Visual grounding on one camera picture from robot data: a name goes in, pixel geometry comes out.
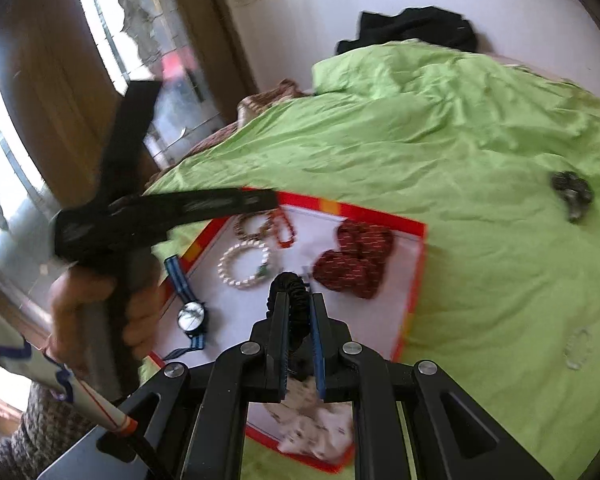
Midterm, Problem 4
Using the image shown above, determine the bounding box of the brown beaded bracelet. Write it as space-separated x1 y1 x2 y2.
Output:
234 210 276 242

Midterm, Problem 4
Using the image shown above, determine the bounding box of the wooden window frame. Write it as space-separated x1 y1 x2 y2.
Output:
0 0 253 346

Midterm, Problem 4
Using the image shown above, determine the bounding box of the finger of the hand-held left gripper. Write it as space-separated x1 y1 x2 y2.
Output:
125 187 281 233
92 80 165 206

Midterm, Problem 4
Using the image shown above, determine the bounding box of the red polka dot scrunchie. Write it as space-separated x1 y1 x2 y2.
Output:
312 220 395 300

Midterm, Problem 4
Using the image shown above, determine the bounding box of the clear beaded bracelet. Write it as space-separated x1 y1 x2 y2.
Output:
562 327 593 371

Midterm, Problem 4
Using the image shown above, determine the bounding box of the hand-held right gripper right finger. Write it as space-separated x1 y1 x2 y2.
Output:
310 291 556 480

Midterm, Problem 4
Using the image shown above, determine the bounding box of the white tray with red border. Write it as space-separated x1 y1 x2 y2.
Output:
147 187 428 476

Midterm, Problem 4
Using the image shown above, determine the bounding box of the black cloth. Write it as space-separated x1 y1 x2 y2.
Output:
336 6 478 55

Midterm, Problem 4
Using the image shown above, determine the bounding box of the orange beaded bracelet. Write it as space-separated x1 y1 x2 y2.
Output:
266 207 297 250

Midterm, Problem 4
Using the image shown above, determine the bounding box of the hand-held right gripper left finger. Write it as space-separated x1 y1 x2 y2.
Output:
37 290 291 480

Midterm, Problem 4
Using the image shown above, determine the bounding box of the white pearl bracelet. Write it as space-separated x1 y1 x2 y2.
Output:
218 240 271 292

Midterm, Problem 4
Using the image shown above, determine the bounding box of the person's left forearm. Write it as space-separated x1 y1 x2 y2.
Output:
0 377 108 478

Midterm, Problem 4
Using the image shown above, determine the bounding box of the person's left hand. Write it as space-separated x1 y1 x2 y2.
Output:
46 265 167 373

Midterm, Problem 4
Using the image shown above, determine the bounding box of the white cable with orange band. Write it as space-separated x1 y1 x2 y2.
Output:
0 270 173 480

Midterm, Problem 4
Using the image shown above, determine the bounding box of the dark green scrunchie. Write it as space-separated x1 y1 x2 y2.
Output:
551 171 595 223

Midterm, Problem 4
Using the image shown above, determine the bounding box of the watch with blue striped strap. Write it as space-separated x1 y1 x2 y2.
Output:
161 255 211 361

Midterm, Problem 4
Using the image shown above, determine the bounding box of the white cherry print scrunchie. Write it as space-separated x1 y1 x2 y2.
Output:
265 377 356 463

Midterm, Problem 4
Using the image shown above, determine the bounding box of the green bed sheet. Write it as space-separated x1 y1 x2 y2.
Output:
140 40 600 480

